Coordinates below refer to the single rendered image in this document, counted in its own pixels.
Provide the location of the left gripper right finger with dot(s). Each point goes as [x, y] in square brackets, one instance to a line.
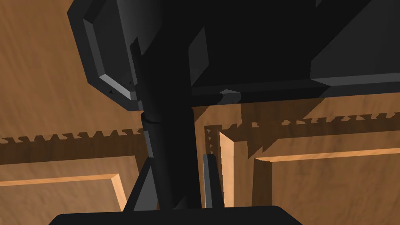
[212, 184]

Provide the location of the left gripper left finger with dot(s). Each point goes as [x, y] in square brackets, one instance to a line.
[144, 193]

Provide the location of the brown wooden cupboard door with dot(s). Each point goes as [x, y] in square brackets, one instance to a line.
[328, 187]
[62, 203]

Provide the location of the black appliance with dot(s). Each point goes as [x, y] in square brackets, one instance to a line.
[265, 47]

